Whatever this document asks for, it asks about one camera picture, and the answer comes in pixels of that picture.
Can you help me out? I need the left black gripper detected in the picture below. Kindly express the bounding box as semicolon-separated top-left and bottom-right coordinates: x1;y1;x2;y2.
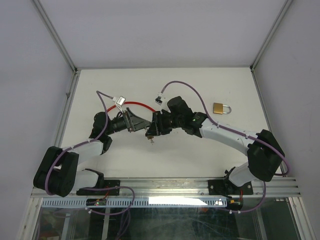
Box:
106;107;151;136

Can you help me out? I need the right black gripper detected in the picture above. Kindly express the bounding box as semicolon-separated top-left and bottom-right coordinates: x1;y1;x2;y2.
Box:
145;110;184;137

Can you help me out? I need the red cable lock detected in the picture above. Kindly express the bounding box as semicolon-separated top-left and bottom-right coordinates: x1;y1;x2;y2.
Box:
107;101;156;112

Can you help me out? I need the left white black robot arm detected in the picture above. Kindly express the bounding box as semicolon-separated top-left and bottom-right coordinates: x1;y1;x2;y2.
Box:
33;108;151;197

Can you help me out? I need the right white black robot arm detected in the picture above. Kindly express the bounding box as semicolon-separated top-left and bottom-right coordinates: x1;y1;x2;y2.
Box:
145;96;285;194

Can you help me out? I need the wide brass padlock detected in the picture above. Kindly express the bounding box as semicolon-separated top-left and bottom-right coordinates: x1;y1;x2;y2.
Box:
212;102;232;115

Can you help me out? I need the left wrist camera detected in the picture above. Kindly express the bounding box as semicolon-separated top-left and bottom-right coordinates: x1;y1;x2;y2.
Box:
112;96;126;112

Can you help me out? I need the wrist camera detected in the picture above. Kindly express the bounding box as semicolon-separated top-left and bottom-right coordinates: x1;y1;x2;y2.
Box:
112;96;126;112
154;92;163;105

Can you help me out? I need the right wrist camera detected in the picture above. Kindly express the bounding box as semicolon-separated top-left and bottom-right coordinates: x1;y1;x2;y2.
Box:
154;92;163;105

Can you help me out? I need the aluminium front rail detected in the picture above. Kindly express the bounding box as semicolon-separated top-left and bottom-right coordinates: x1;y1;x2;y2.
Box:
30;176;299;199

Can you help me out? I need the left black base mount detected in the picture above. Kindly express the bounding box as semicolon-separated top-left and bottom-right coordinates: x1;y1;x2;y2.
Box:
76;179;121;196

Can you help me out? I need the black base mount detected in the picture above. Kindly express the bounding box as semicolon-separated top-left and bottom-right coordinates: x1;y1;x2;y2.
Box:
76;179;121;196
207;179;254;198

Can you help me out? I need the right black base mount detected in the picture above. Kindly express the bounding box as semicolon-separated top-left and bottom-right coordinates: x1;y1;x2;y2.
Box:
207;179;254;198

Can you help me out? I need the grey slotted cable duct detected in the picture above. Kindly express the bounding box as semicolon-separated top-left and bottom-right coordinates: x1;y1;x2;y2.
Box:
41;196;227;209

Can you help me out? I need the left aluminium frame post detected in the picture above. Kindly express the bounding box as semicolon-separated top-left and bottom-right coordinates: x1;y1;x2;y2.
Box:
31;0;77;73

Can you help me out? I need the aluminium frame post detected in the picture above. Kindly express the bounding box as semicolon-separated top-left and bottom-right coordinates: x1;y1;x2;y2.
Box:
250;0;294;72
31;0;77;73

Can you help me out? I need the right aluminium frame post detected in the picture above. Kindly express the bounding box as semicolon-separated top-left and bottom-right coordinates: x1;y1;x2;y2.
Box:
250;0;294;72

